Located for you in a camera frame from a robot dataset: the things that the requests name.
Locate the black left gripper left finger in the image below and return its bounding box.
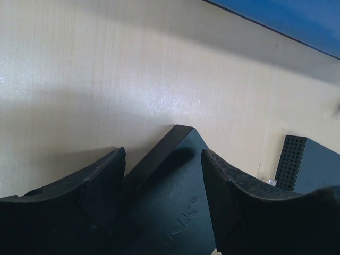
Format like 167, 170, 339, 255
1, 148, 126, 254

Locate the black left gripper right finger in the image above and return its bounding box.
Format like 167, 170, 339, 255
201, 149, 339, 254

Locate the black network switch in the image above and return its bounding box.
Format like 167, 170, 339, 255
275, 135, 339, 194
109, 125, 216, 254

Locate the blue plastic bin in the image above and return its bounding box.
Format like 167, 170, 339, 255
209, 0, 339, 59

